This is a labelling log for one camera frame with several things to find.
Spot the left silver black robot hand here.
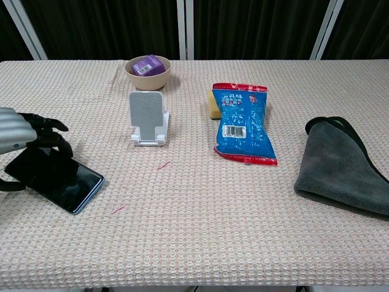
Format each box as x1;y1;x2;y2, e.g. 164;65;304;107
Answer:
0;106;74;193

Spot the black smartphone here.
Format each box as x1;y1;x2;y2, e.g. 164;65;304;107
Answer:
4;147;106;215

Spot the white phone stand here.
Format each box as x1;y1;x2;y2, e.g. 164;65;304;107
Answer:
128;90;170;147

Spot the beige bowl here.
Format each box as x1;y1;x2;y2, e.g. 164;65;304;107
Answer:
125;55;172;91

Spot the purple box with barcode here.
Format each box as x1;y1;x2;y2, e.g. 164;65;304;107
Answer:
131;54;165;76

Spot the yellow sponge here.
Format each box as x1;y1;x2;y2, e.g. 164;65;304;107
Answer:
207;89;222;120

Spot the beige waffle tablecloth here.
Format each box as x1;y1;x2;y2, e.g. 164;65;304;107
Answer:
0;59;389;288

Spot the blue red snack bag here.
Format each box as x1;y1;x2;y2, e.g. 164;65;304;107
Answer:
212;83;278;167

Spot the dark curtain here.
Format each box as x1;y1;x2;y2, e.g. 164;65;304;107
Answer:
0;0;389;61

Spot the grey towel with black trim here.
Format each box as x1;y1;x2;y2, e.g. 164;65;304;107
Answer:
294;116;389;218

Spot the white slanted frame pole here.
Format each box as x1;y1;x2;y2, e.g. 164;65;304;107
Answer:
1;0;48;60
309;0;345;60

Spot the grey metal leg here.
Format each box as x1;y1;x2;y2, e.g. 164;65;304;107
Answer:
176;0;187;60
185;0;195;60

